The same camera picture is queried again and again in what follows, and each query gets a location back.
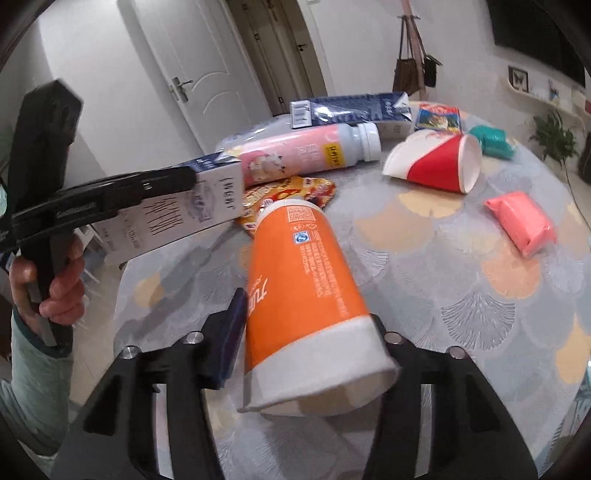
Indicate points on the white curved wall shelf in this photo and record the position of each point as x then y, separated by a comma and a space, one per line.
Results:
554, 102

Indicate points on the white milk carton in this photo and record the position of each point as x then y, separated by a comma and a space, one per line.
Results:
184, 221

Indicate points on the pink coat rack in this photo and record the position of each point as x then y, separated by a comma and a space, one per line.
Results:
412, 37

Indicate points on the hallway door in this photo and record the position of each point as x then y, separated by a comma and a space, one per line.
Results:
277, 55

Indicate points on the white room door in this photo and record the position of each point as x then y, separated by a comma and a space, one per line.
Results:
194, 55

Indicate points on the pink plastic bottle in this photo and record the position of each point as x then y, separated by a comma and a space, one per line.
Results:
295, 152

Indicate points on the orange paper cup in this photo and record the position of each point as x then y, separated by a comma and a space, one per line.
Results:
300, 286

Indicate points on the teal clay pack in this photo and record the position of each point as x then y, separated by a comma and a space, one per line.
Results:
494, 142

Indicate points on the pink clay pack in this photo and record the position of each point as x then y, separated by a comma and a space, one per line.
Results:
521, 221

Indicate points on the framed butterfly picture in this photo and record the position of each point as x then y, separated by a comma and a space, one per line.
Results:
519, 79

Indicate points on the potted green plant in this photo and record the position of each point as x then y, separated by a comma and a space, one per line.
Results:
554, 136

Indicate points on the dark blue milk carton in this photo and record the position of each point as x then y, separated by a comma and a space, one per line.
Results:
341, 110

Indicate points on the person's left hand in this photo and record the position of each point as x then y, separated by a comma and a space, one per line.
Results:
67, 286

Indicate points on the orange snack wrapper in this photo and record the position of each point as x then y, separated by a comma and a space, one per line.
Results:
314, 189

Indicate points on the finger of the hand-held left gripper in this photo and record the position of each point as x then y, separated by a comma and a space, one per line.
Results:
138, 184

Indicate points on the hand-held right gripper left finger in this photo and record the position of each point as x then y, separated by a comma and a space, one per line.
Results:
234, 323

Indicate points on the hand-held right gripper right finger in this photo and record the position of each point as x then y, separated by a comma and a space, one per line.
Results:
415, 369

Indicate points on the brown tote bag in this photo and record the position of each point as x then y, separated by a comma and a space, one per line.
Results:
405, 76

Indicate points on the grey scale-patterned tablecloth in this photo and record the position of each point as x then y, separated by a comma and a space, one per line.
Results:
415, 277

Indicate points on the person's left forearm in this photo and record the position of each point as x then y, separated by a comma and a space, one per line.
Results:
32, 392

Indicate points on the colourful printed packet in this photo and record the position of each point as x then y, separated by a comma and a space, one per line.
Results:
438, 119

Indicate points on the red and white paper cup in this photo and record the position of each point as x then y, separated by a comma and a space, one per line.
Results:
438, 170

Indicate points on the small black bag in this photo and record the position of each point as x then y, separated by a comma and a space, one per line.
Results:
431, 71

